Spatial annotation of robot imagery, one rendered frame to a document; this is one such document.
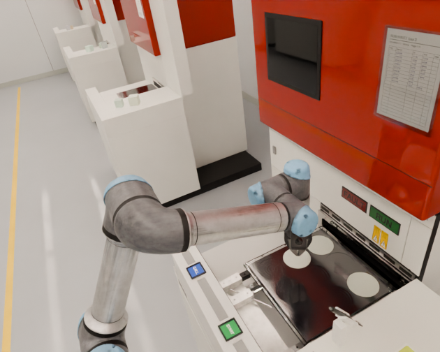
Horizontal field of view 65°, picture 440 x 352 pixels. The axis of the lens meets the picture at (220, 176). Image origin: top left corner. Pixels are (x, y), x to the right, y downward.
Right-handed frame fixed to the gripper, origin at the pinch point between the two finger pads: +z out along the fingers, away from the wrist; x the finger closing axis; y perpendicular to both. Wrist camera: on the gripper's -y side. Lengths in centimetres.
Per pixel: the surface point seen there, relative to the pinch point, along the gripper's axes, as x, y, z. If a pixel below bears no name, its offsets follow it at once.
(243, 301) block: 18.9, -12.5, 8.6
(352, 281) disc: -17.5, -4.2, 8.9
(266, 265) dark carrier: 11.2, 3.0, 9.0
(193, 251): 38.0, 5.0, 2.9
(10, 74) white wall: 549, 581, 76
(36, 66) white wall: 503, 610, 72
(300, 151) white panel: -4.2, 40.7, -16.7
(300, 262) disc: -1.2, 4.1, 8.8
